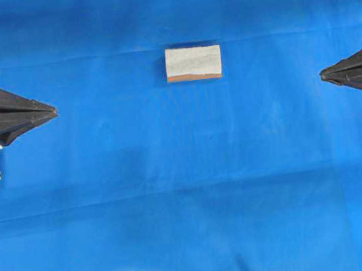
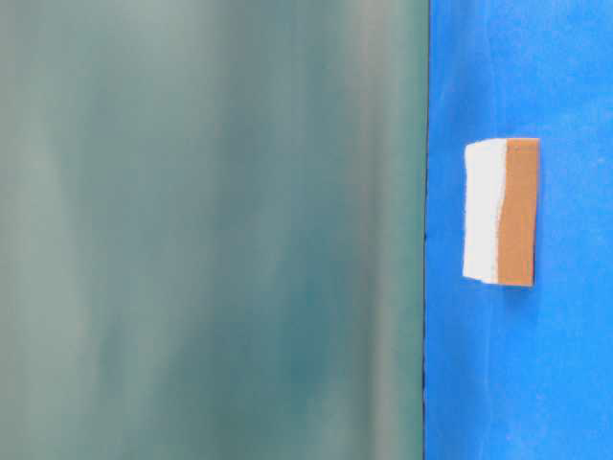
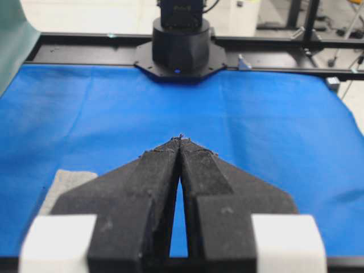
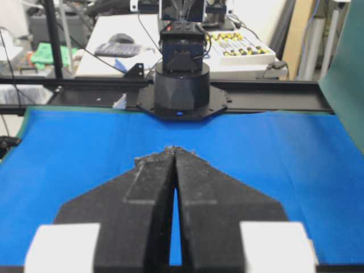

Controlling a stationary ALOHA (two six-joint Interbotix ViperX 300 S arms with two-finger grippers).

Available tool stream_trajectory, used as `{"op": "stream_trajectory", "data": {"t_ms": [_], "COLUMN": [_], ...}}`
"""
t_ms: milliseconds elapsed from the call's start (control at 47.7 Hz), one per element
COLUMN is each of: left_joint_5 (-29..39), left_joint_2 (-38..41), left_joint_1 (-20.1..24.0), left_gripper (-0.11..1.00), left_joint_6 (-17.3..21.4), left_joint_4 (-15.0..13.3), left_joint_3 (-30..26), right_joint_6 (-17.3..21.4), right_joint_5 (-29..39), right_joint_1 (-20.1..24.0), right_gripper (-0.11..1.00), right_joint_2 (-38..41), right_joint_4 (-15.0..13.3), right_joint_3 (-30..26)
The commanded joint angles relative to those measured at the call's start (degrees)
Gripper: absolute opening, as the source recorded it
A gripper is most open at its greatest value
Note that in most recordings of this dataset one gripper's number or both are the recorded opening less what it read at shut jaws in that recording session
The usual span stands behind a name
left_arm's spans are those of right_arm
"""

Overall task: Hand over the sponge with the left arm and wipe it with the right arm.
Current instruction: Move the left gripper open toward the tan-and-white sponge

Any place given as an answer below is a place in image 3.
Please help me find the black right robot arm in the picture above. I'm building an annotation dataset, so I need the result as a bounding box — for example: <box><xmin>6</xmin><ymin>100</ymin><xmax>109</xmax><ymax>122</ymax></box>
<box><xmin>134</xmin><ymin>1</ymin><xmax>227</xmax><ymax>82</ymax></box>

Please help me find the blue table cloth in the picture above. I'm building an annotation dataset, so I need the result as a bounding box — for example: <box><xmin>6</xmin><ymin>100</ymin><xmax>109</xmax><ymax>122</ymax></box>
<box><xmin>1</xmin><ymin>65</ymin><xmax>363</xmax><ymax>256</ymax></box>

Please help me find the green backdrop sheet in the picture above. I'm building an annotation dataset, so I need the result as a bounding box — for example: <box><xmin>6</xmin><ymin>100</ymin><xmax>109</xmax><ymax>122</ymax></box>
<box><xmin>1</xmin><ymin>1</ymin><xmax>40</xmax><ymax>94</ymax></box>

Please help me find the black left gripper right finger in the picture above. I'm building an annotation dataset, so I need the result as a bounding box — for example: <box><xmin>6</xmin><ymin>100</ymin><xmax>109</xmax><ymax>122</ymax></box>
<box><xmin>178</xmin><ymin>138</ymin><xmax>328</xmax><ymax>273</ymax></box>

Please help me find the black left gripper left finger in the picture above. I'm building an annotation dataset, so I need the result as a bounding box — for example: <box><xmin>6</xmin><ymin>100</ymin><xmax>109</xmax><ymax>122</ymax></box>
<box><xmin>19</xmin><ymin>137</ymin><xmax>183</xmax><ymax>273</ymax></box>

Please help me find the black aluminium table frame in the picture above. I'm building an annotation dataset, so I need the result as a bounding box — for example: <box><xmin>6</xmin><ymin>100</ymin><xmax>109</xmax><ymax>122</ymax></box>
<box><xmin>25</xmin><ymin>32</ymin><xmax>363</xmax><ymax>81</ymax></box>

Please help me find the grey brown sponge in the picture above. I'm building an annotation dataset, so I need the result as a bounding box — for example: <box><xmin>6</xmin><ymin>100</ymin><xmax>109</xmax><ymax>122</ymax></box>
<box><xmin>38</xmin><ymin>169</ymin><xmax>98</xmax><ymax>216</ymax></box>

